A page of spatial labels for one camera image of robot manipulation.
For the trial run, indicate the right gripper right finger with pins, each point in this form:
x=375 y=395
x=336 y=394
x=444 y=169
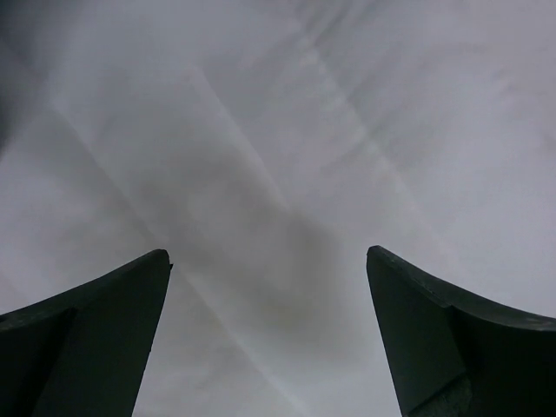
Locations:
x=451 y=352

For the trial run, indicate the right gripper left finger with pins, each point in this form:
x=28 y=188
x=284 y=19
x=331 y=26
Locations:
x=83 y=352

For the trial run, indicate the dark grey checked pillowcase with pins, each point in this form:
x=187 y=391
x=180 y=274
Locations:
x=267 y=145

